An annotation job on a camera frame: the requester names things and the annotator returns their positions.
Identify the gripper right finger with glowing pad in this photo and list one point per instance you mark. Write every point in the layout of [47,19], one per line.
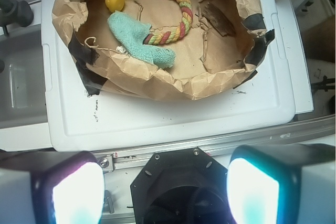
[273,183]

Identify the crumpled brown paper bag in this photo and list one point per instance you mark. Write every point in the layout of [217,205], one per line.
[206,63]

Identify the dark brown bark piece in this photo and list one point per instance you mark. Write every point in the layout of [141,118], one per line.
[218,20]

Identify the clear plastic bin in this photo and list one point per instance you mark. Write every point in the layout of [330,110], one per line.
[22,78]

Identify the yellow rubber duck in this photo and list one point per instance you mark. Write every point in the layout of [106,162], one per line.
[114,5]

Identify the teal knitted cloth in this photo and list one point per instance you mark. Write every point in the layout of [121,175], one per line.
[132,33]

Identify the white plastic bin lid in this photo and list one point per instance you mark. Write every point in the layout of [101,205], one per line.
[79,121]

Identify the aluminium frame rail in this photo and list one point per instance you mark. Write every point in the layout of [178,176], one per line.
[224,144]

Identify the black octagonal mount plate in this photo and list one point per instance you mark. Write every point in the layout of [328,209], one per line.
[183,186]

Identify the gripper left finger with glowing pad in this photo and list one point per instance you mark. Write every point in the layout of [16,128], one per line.
[51,187]

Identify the black clamp knob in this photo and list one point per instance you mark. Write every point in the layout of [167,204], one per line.
[13,11]

